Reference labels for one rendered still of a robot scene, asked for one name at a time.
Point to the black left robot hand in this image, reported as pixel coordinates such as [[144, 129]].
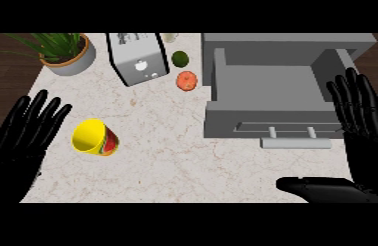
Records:
[[24, 136]]

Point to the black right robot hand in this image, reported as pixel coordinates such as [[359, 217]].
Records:
[[362, 150]]

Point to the yellow cup with red print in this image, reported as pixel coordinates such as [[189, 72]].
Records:
[[95, 137]]

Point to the grey open drawer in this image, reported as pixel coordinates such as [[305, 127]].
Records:
[[271, 100]]

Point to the grey drawer cabinet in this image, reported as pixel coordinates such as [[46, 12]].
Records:
[[285, 46]]

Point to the pale cup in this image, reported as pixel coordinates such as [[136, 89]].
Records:
[[170, 37]]

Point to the potted green plant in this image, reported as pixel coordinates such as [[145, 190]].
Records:
[[61, 53]]

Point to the silver toaster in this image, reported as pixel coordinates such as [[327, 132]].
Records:
[[138, 58]]

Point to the orange fruit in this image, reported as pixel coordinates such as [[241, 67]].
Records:
[[187, 80]]

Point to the green lime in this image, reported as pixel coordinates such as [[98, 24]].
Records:
[[181, 58]]

